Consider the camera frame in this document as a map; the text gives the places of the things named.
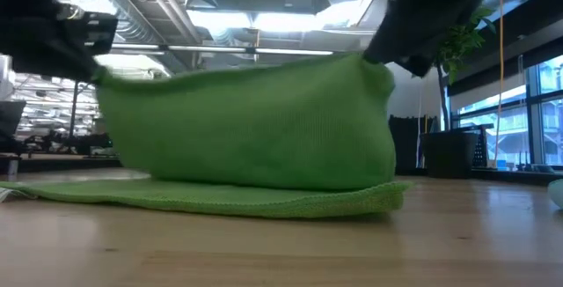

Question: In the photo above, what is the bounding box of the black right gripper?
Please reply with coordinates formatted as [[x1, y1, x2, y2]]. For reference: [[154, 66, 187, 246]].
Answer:
[[363, 0, 502, 79]]

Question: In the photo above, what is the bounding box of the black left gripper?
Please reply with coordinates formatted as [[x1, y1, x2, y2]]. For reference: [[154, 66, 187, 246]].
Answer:
[[0, 22, 107, 85]]

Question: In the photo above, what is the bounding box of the green microfiber towel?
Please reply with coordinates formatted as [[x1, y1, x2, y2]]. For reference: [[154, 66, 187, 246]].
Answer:
[[0, 53, 413, 220]]

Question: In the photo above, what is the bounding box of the teal microfiber towel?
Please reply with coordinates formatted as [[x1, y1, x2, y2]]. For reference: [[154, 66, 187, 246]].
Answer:
[[547, 179, 563, 209]]

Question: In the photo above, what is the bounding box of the potted green plant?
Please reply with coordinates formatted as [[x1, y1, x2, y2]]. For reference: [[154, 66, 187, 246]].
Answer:
[[420, 7, 497, 179]]

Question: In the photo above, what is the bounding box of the black leaning panel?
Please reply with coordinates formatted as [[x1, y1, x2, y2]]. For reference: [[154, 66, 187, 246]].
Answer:
[[388, 114, 441, 174]]

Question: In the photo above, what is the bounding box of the black background monitor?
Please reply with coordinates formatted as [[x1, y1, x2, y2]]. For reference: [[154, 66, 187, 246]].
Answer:
[[0, 100, 26, 154]]

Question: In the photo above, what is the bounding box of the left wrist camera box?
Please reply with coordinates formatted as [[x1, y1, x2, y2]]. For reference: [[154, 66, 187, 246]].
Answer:
[[65, 11, 119, 57]]

